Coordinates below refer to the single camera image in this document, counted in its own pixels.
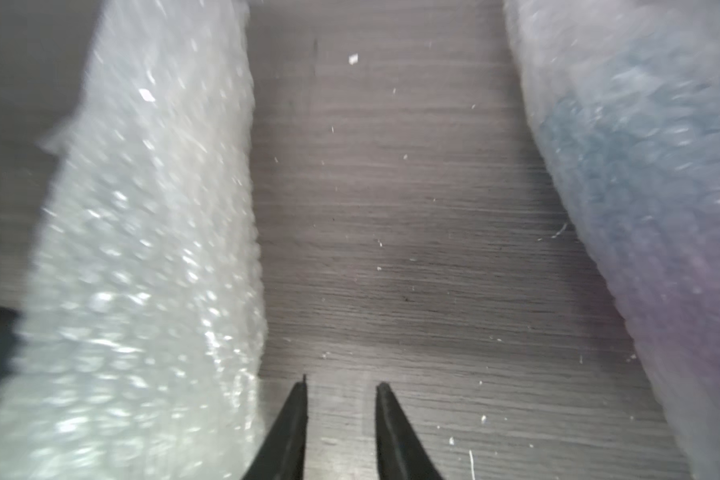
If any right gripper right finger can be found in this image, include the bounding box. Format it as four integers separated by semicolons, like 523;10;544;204
375;382;443;480

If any bubble-wrapped purple item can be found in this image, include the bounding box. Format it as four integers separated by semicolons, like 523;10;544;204
504;1;720;479

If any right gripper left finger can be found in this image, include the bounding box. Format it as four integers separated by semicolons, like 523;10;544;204
242;376;308;480

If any bubble wrap around vase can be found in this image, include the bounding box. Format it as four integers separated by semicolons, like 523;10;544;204
0;1;267;479

